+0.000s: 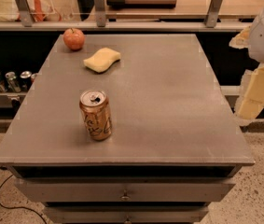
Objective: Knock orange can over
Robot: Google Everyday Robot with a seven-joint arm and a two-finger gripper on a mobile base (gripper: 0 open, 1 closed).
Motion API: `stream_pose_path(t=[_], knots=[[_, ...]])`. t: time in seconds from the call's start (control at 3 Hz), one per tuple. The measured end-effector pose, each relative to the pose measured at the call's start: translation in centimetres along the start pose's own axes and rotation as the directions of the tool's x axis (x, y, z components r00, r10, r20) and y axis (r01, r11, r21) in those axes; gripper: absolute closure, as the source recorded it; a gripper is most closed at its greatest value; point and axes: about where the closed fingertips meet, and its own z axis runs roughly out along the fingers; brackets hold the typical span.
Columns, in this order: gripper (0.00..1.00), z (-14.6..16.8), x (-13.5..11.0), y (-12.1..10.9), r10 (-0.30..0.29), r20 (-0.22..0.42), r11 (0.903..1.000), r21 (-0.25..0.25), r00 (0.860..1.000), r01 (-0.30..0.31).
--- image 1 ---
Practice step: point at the grey middle bracket post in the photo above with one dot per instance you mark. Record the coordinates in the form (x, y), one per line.
(100, 16)

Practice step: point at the orange soda can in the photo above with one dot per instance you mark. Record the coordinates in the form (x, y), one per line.
(95, 109)

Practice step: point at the upper drawer with knob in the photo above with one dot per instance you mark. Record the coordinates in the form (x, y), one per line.
(53, 191)

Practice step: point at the red apple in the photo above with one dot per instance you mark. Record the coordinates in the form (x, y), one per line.
(74, 38)

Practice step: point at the grey left bracket post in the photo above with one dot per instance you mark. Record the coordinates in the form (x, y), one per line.
(27, 19)

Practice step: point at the dark can on shelf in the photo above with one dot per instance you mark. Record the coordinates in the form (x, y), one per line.
(26, 79)

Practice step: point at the white plastic bag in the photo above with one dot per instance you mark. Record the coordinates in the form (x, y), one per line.
(9, 11)

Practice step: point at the yellow sponge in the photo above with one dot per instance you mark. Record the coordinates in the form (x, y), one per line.
(102, 59)

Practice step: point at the grey bracket post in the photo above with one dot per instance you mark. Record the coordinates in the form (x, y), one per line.
(211, 18)
(27, 19)
(100, 16)

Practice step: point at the red can on shelf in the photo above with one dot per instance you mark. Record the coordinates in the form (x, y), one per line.
(33, 77)

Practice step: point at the grey drawer cabinet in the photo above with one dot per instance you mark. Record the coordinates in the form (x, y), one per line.
(170, 120)

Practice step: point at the green silver can on shelf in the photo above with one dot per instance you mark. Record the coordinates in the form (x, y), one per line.
(13, 81)

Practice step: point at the grey right bracket post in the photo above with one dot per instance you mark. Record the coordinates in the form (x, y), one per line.
(211, 18)

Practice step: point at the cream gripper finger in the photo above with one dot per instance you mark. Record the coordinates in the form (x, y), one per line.
(241, 40)
(251, 98)

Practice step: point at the drawer with knob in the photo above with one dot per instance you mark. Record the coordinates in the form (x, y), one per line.
(53, 191)
(125, 215)

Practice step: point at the lower drawer with knob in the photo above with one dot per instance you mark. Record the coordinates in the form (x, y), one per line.
(125, 215)

